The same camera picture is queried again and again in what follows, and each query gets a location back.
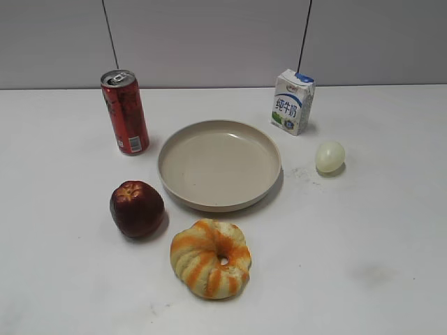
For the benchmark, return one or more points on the white milk carton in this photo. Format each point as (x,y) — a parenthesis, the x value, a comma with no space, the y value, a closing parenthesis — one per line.
(293,97)

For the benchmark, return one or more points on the red soda can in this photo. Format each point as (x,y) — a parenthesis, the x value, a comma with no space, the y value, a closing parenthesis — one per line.
(121,93)

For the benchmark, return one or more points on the pale white egg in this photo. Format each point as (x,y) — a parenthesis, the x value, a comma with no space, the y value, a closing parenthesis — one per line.
(329,157)

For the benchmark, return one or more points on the dark red apple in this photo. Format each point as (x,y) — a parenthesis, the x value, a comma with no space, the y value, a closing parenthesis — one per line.
(137,209)

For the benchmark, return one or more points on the beige round plate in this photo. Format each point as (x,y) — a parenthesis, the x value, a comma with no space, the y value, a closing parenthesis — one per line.
(219,165)

